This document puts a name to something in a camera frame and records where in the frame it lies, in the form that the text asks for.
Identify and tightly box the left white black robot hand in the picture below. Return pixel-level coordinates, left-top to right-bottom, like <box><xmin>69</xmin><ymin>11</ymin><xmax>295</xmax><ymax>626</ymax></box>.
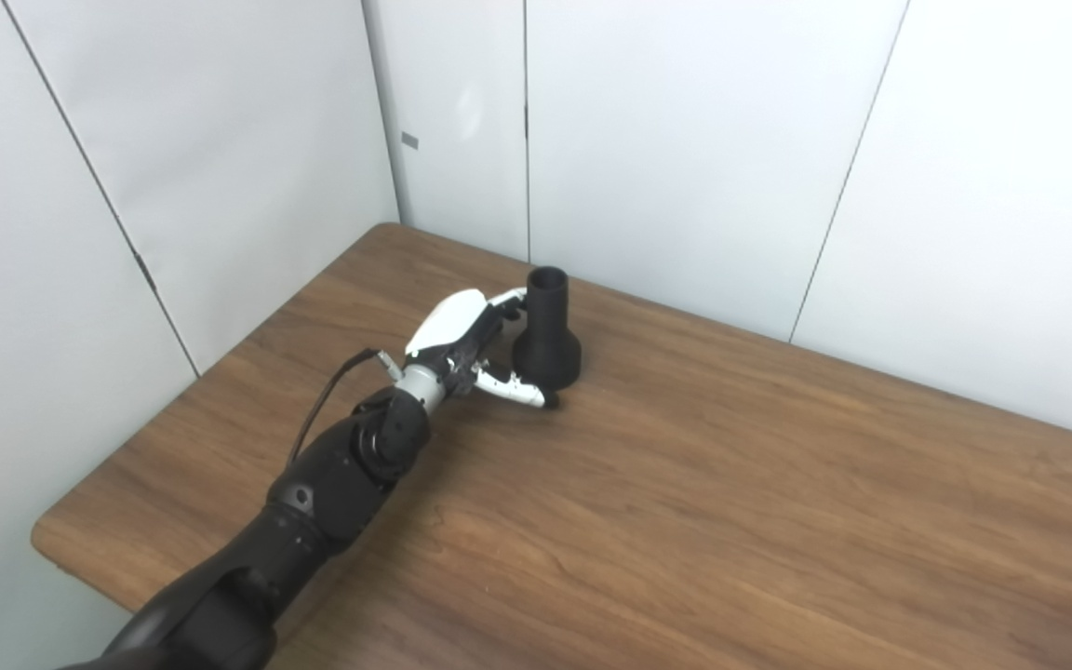
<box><xmin>403</xmin><ymin>287</ymin><xmax>560</xmax><ymax>410</ymax></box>

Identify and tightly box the black nozzle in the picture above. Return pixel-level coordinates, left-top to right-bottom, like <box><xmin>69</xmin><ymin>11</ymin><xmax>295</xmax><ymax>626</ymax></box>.
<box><xmin>511</xmin><ymin>266</ymin><xmax>583</xmax><ymax>392</ymax></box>

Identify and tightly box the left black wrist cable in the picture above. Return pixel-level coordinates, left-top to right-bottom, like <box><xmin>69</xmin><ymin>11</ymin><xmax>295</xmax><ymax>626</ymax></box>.
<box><xmin>287</xmin><ymin>348</ymin><xmax>404</xmax><ymax>466</ymax></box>

